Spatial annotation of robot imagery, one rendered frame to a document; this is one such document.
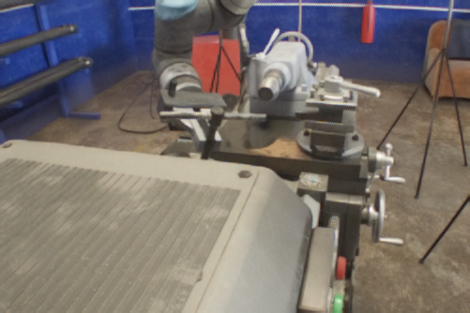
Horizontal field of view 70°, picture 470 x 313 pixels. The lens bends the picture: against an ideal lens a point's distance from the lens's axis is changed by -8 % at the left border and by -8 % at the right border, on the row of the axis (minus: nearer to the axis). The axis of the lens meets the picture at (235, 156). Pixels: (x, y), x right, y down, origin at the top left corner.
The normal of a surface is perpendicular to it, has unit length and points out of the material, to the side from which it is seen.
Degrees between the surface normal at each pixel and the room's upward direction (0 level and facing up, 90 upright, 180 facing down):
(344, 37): 90
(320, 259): 0
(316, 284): 0
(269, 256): 45
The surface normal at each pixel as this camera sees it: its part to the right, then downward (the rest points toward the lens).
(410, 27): -0.29, 0.48
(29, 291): -0.05, -0.87
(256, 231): 0.64, -0.55
